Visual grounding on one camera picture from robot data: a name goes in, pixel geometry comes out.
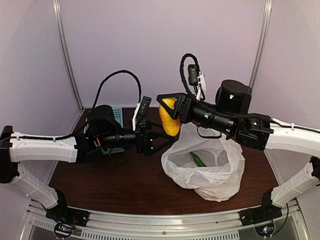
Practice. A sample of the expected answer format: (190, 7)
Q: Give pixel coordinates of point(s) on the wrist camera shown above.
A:
(140, 111)
(196, 79)

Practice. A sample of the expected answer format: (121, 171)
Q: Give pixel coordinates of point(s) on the aluminium corner post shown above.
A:
(263, 36)
(65, 53)

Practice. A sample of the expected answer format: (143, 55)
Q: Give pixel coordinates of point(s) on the left circuit board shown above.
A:
(63, 230)

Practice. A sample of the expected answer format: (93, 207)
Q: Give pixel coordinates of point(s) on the circuit board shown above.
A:
(265, 230)
(63, 230)

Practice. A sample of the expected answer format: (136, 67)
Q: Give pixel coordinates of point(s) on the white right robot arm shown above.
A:
(295, 138)

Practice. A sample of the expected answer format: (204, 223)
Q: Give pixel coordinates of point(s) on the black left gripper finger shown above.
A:
(150, 125)
(154, 142)

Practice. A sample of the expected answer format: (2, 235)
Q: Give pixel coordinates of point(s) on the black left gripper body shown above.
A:
(111, 139)

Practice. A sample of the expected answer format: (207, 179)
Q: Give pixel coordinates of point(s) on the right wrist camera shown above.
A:
(196, 79)

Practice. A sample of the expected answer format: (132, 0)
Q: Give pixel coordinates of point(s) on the green cucumber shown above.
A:
(197, 160)

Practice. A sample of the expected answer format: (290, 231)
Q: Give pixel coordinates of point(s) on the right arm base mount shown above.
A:
(266, 212)

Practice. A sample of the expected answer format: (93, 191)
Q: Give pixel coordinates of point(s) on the aluminium front rail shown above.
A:
(223, 225)

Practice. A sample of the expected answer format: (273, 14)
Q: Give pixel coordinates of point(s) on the white plastic bag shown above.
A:
(212, 166)

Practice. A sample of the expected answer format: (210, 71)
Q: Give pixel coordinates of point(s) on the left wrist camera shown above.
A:
(140, 111)

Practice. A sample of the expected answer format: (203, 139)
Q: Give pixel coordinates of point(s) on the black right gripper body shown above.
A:
(218, 120)

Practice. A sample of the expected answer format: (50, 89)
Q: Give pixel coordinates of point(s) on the right aluminium corner post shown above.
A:
(263, 36)

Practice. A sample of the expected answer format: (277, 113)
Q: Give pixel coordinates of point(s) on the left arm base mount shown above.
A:
(61, 213)

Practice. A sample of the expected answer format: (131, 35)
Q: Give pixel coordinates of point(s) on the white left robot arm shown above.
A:
(16, 147)

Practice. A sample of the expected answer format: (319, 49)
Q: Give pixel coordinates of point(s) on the light blue plastic basket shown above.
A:
(101, 122)

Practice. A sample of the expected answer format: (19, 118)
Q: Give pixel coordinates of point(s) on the left aluminium corner post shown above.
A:
(65, 53)

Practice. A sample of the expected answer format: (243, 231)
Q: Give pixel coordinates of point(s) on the right circuit board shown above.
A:
(265, 230)

